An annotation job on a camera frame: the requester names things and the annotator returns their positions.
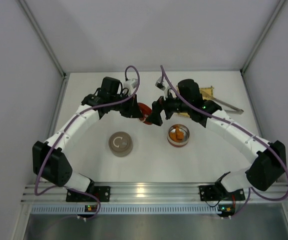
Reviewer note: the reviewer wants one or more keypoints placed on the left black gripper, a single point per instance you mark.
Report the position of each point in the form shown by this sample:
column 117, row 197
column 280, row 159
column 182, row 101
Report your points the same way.
column 129, row 108

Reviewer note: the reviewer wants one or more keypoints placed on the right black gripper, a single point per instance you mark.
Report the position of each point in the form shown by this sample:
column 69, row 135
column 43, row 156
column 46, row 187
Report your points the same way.
column 163, row 108

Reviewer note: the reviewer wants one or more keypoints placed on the red round lid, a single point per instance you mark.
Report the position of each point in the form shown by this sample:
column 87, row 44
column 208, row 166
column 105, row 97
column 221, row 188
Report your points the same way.
column 146, row 112

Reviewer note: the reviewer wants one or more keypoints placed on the orange fried food piece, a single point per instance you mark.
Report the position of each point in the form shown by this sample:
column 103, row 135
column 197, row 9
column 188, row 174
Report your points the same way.
column 179, row 133

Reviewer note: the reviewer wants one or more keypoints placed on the grey round lid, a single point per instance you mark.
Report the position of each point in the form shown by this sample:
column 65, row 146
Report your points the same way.
column 120, row 141

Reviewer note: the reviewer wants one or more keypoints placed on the metal tongs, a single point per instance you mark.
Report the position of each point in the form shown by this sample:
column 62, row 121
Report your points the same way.
column 232, row 110

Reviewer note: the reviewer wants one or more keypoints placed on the steel round container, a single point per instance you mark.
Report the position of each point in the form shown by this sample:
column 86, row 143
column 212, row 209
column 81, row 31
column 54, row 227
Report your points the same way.
column 179, row 143
column 122, row 153

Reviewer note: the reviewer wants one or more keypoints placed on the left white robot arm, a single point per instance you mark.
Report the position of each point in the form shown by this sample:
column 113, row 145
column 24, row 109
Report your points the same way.
column 50, row 158

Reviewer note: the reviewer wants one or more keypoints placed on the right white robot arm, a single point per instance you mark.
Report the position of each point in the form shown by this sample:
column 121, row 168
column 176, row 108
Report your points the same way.
column 267, row 159

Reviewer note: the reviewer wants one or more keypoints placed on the bamboo mat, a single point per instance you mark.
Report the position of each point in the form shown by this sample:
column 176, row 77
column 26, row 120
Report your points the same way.
column 207, row 92

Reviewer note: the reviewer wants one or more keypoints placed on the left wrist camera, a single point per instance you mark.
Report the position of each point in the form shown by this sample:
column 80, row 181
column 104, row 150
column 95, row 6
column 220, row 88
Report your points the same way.
column 130, row 86

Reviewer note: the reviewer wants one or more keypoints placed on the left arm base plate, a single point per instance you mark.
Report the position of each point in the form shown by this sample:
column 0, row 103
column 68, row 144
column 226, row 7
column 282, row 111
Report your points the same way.
column 102, row 193

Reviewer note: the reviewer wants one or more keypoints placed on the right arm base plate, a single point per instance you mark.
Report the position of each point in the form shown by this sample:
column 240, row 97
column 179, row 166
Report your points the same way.
column 213, row 193

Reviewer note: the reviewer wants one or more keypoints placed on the aluminium rail frame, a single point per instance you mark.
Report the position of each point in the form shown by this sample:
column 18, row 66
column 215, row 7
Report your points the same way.
column 145, row 198

